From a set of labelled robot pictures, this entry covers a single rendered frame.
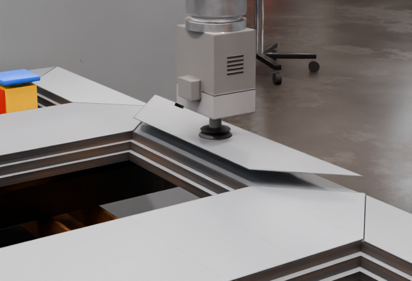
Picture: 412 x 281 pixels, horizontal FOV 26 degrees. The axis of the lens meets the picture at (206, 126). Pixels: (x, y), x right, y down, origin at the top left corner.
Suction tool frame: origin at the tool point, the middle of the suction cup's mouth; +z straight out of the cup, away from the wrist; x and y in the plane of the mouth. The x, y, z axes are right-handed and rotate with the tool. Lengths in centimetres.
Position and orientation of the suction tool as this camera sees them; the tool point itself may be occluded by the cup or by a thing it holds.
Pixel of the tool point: (215, 144)
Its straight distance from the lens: 113.7
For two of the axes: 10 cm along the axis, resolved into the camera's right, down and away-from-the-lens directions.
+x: 8.3, -1.6, 5.4
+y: 5.6, 2.4, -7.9
